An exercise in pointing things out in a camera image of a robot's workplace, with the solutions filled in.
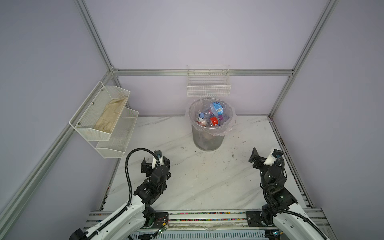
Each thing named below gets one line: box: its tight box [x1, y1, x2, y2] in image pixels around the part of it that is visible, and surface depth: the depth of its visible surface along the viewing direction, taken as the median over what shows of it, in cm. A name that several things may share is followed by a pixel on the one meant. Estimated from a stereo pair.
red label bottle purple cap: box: [210, 115, 224, 127], surface depth 85 cm
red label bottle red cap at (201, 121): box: [196, 117, 208, 127], surface depth 90 cm
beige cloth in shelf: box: [93, 96, 128, 134], surface depth 80 cm
